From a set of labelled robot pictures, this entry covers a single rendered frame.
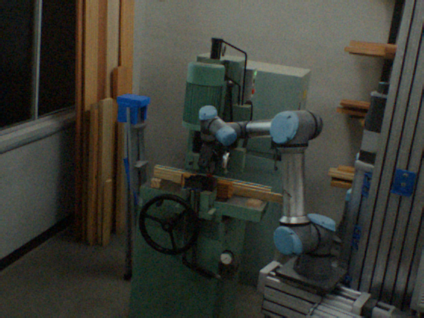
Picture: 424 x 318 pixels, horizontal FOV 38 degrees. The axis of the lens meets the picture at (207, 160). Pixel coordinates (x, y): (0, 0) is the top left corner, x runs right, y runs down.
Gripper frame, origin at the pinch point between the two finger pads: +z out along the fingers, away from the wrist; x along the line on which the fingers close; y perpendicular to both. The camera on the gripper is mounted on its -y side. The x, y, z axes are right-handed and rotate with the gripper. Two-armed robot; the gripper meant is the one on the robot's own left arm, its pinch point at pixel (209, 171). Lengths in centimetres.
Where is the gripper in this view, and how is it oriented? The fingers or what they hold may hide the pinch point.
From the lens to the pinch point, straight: 282.5
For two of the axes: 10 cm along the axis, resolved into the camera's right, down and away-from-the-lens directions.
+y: 2.9, -6.8, 6.8
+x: -9.6, -1.8, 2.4
